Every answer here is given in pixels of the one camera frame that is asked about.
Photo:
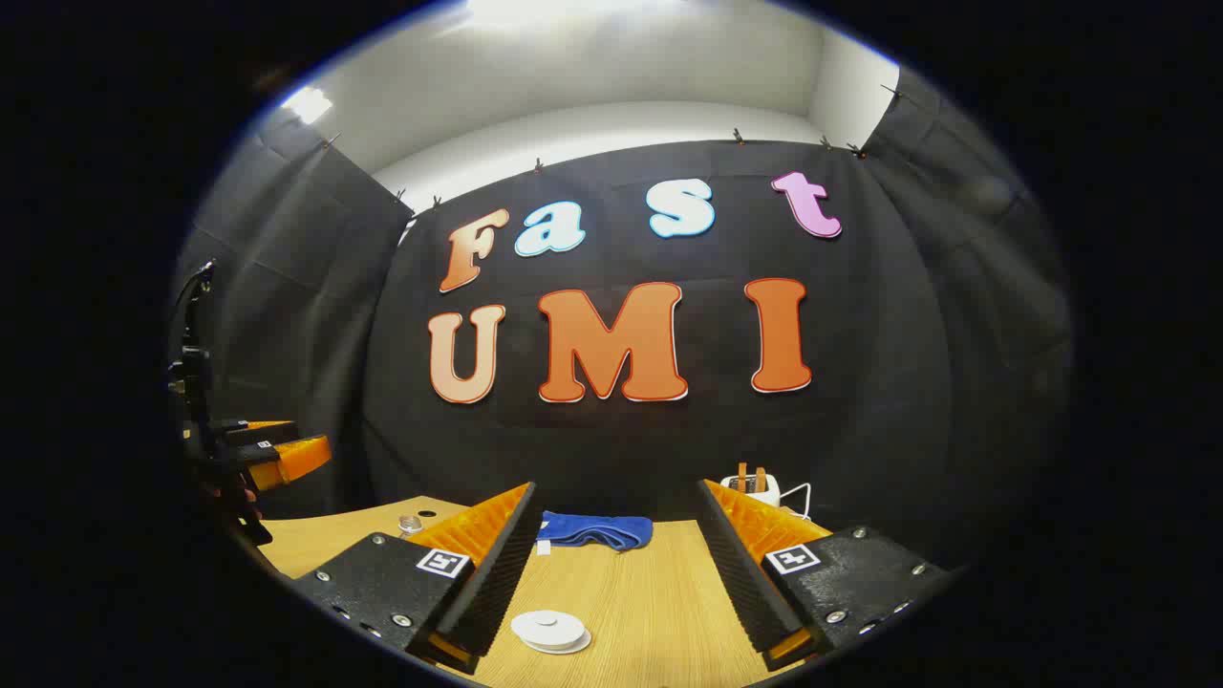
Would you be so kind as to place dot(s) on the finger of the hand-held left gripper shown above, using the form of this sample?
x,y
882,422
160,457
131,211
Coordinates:
x,y
263,435
287,463

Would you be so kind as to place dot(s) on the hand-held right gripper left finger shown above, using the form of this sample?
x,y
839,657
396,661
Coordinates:
x,y
497,583

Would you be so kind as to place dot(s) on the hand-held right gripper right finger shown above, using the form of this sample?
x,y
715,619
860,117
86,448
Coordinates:
x,y
740,583

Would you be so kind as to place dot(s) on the white teacup lid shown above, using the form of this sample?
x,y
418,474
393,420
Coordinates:
x,y
547,626

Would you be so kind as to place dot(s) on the white teacup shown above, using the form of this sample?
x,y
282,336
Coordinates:
x,y
578,645

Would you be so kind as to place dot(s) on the clear water bottle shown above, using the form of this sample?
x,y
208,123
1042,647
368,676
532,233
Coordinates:
x,y
411,525

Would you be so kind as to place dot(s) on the white toaster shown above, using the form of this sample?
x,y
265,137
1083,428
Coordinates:
x,y
764,494

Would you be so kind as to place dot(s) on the blue towel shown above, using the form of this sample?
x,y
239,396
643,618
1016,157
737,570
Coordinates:
x,y
597,530

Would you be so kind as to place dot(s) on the black backdrop cloth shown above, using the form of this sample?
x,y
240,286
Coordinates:
x,y
621,449

